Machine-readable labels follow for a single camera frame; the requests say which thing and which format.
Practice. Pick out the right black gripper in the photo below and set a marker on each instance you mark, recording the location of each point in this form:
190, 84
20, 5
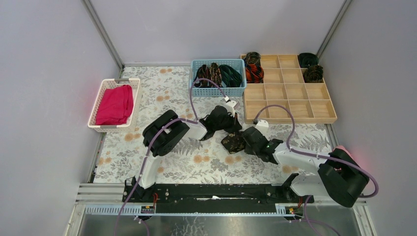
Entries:
248, 151

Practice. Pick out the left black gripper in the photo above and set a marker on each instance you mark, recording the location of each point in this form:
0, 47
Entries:
226, 118

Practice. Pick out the dark floral necktie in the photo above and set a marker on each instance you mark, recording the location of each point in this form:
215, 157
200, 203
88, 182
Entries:
234, 142

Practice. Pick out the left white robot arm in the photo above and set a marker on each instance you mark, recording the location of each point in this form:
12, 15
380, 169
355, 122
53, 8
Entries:
164, 133

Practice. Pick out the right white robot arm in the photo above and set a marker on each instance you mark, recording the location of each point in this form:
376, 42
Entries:
335, 175

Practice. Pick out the dark green tie in basket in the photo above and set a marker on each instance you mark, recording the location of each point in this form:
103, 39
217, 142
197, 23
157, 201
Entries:
230, 77

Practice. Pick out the brown patterned tie in basket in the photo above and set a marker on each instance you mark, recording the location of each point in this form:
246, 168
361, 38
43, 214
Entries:
215, 74

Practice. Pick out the brown striped tie in basket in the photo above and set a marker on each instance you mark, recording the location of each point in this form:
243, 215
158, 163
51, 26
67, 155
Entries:
202, 73

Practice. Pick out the blue plastic basket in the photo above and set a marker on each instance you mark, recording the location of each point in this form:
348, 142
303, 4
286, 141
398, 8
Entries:
214, 90

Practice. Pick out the rolled orange black tie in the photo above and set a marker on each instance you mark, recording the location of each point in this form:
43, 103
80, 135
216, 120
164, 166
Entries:
254, 74

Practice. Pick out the rolled dark striped tie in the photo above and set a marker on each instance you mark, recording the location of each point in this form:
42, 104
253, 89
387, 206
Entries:
252, 58

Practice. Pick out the pink cloth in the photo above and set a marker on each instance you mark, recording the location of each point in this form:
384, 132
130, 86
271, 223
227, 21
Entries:
341, 149

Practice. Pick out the rolled olive patterned tie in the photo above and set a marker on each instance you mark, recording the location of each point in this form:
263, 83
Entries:
313, 74

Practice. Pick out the rolled dark green tie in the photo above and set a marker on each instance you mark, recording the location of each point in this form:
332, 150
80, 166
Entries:
306, 60

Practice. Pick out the floral table mat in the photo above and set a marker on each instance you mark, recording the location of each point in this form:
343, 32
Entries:
191, 161

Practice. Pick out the white plastic basket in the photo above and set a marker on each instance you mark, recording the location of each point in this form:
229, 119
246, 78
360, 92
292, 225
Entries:
135, 83

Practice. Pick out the red folded cloth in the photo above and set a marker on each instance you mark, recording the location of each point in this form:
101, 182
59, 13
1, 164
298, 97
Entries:
116, 106

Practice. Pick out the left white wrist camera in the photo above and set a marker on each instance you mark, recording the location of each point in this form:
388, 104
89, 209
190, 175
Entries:
231, 105

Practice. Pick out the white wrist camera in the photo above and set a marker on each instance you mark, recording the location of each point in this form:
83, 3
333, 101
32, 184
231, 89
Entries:
231, 105
262, 126

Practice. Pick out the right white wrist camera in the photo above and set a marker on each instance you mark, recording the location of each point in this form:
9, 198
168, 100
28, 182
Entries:
262, 126

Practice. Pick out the grey slotted cable duct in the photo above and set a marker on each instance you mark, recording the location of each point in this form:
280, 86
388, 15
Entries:
145, 210

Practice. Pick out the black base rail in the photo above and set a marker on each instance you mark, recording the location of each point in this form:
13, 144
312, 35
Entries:
214, 198

